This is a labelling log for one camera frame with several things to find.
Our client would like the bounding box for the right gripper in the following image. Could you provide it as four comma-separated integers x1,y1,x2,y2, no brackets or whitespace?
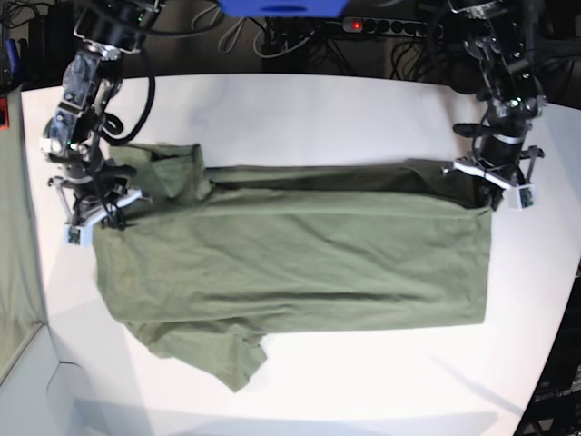
47,176,143,230

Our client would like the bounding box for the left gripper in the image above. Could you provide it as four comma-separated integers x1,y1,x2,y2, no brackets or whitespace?
442,134,545,212

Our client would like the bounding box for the olive green t-shirt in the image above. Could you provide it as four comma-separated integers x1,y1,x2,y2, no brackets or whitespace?
94,145,492,391

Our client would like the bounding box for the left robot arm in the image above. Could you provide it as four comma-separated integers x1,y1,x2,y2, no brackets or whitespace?
442,1,547,211

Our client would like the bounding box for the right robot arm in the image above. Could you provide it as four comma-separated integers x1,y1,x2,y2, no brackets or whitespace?
43,1,164,234

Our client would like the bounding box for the grey curtain cloth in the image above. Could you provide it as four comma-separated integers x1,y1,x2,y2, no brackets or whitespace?
1,90,47,378

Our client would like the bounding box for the red black clamp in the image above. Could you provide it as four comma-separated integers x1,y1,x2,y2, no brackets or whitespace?
0,96,9,131

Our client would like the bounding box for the black case on floor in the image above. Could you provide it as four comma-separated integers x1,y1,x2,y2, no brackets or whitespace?
28,1,75,76

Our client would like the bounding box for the black power strip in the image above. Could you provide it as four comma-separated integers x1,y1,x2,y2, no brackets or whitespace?
341,17,428,38

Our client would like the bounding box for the blue box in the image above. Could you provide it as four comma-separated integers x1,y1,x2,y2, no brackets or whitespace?
220,0,348,17

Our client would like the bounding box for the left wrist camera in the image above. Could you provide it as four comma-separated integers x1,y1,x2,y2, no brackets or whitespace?
507,183,537,211

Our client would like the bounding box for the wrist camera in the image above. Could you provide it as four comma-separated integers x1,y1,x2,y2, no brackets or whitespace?
64,223,93,247
507,183,537,211

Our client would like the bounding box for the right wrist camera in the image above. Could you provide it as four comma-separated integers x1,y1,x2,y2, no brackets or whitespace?
64,223,93,247

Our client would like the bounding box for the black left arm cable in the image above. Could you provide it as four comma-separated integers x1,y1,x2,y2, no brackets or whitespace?
453,120,491,140

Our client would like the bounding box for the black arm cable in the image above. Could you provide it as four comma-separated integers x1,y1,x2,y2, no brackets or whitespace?
453,120,491,140
102,67,158,146

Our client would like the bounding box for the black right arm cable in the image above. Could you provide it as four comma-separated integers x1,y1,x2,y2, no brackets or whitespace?
102,67,158,146

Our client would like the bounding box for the blue handled tool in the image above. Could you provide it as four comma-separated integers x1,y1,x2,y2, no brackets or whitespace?
5,38,21,77

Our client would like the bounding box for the white looped cable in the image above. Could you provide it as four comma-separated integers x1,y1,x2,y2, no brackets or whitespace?
217,17,249,54

